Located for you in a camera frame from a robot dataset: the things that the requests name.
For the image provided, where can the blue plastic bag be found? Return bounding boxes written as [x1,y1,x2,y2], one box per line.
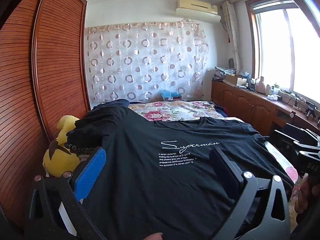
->
[160,89,183,100]

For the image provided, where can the stack of papers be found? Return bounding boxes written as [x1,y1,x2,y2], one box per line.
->
[214,66,237,80]

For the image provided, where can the circle patterned sheer curtain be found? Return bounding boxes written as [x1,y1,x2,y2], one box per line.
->
[85,21,209,103]

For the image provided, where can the wooden framed window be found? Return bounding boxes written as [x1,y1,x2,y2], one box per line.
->
[246,0,320,105]

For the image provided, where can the black printed T-shirt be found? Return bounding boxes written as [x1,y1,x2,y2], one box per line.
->
[66,110,295,240]

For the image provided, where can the floral bed blanket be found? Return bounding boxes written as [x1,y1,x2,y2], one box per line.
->
[129,100,304,220]

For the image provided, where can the white wall air conditioner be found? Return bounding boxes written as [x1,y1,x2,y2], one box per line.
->
[175,0,222,23]

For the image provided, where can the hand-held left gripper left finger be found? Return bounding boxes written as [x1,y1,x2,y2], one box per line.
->
[26,147,108,240]

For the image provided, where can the yellow plush toy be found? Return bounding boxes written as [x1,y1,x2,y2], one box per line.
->
[42,115,82,178]

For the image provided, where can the person's right hand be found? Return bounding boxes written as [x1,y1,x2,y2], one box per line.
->
[294,177,320,214]

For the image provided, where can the pale bundled window curtain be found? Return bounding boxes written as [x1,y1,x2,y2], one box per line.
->
[221,1,240,68]

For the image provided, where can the wooden slatted wardrobe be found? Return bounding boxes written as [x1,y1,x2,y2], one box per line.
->
[0,0,90,230]

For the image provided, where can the white plastic jug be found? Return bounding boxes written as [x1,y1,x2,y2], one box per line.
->
[255,76,267,93]

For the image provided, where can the wooden low cabinet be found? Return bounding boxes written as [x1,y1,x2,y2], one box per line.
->
[211,79,320,140]

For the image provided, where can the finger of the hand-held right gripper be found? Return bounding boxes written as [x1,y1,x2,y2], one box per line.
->
[274,129,304,153]
[292,140,320,158]

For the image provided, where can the cardboard box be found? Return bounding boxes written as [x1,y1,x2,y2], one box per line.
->
[225,74,247,85]

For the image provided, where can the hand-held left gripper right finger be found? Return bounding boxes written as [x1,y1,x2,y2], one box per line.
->
[209,146,292,240]

